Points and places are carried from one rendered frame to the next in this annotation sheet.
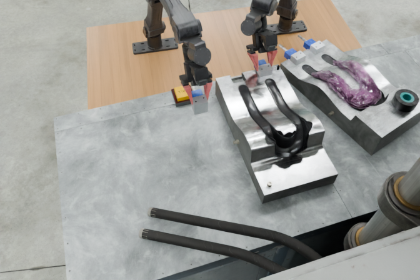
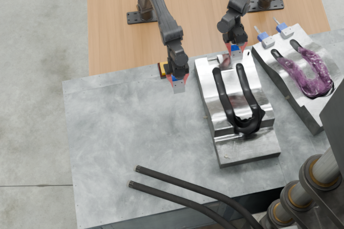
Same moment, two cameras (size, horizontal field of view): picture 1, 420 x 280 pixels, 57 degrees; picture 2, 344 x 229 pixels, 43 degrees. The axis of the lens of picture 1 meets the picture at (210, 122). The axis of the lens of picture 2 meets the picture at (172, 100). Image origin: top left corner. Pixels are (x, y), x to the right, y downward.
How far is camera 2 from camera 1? 0.68 m
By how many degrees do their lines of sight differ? 13
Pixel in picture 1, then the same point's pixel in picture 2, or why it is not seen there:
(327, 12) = not seen: outside the picture
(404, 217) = (290, 210)
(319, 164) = (267, 142)
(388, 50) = not seen: outside the picture
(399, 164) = not seen: hidden behind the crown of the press
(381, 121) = not seen: hidden behind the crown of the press
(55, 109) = (52, 43)
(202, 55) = (180, 59)
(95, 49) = (95, 16)
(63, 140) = (70, 102)
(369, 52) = (336, 36)
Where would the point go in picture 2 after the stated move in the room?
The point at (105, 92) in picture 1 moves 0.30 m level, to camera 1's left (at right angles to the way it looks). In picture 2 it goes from (103, 61) to (42, 56)
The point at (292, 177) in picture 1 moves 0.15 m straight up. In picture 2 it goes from (244, 152) to (249, 139)
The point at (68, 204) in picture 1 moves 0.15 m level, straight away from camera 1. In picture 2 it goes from (75, 155) to (59, 129)
